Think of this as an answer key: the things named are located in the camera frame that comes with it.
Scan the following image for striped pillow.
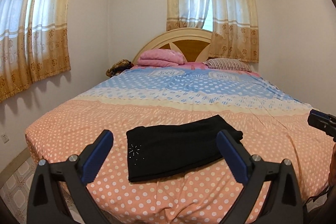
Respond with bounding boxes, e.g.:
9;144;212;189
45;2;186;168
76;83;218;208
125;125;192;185
205;58;251;72

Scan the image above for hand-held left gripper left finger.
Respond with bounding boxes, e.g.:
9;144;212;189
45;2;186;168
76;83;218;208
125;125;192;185
26;130;114;224

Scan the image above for bed with polka-dot cover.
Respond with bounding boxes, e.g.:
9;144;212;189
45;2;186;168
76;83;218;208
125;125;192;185
25;65;332;224

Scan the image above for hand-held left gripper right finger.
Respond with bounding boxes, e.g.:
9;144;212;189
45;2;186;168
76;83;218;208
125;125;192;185
216;130;305;224

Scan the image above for brown patterned cloth bundle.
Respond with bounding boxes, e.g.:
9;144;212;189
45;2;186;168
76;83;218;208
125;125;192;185
106;59;132;77

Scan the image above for pink bed sheet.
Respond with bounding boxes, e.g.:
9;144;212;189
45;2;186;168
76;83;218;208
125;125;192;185
181;62;260;76

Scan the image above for black pants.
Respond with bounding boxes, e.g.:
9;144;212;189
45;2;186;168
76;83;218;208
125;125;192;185
126;114;243;183

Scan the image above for beige floral curtain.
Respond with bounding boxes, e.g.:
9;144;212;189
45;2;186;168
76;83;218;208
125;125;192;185
165;0;259;63
0;0;79;104

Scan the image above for pink folded blanket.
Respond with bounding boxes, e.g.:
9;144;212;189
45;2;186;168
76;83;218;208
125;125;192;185
137;49;185;67

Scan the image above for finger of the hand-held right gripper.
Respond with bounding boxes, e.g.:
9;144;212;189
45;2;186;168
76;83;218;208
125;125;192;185
308;109;336;138

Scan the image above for cream wooden headboard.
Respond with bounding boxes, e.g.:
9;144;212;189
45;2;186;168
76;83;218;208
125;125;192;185
131;28;213;65

